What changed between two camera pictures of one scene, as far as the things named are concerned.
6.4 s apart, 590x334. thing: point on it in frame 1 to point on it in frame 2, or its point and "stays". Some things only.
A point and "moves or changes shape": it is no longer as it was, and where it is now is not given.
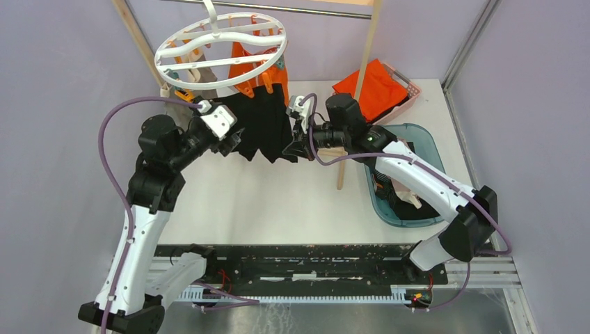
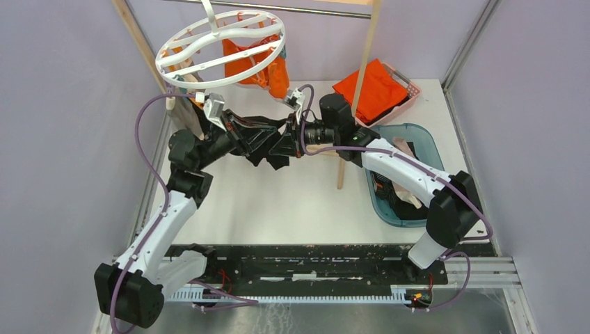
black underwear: (266, 120) moves or changes shape
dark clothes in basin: (385, 189) stays
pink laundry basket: (412, 90) stays
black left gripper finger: (236, 139) to (252, 136)
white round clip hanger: (218, 49) stays
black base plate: (232, 266) stays
